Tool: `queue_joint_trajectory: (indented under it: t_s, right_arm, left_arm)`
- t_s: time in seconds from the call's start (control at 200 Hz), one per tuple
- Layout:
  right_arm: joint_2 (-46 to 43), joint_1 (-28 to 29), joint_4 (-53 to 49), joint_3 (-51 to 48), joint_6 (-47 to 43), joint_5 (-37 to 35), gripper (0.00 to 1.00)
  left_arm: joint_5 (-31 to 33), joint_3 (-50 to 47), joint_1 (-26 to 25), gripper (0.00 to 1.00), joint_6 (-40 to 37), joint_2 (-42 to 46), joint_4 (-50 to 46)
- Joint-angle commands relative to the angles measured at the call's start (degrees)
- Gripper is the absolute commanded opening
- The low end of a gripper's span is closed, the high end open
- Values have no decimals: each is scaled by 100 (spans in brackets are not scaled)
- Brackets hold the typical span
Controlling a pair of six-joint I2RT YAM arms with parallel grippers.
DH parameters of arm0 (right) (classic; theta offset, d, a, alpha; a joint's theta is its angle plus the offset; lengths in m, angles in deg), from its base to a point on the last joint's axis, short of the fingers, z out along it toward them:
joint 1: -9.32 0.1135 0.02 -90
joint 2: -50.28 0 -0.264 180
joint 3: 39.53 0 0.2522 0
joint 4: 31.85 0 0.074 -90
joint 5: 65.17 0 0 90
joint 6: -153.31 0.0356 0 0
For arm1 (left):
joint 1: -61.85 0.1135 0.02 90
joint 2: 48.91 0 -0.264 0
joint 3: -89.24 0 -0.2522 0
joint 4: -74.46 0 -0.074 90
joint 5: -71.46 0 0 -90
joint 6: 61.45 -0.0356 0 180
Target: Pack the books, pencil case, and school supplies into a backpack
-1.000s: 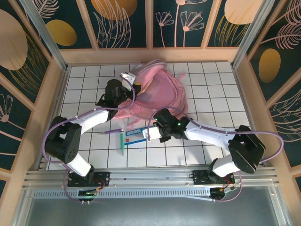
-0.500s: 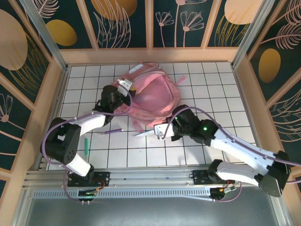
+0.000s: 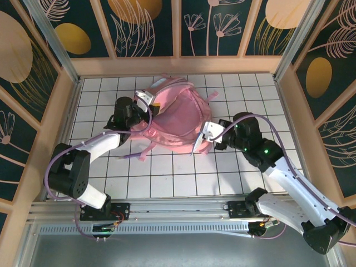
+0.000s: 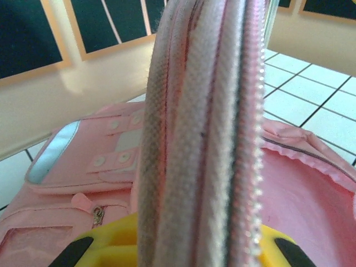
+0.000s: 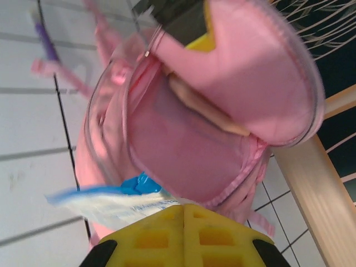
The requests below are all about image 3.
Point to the pink backpack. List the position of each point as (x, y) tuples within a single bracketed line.
[(178, 116)]

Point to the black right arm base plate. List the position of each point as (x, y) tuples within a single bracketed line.
[(236, 211)]

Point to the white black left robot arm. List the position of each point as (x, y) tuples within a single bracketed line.
[(66, 172)]

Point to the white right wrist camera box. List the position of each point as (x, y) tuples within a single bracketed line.
[(212, 130)]

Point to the aluminium frame post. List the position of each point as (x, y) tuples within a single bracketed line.
[(52, 39), (300, 39)]

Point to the grey metal sheet panel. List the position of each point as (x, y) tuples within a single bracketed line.
[(178, 253)]

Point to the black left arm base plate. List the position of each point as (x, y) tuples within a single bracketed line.
[(122, 211)]

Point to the aluminium mounting rail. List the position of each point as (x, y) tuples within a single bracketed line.
[(178, 208)]

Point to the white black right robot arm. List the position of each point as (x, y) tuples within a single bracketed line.
[(283, 183)]

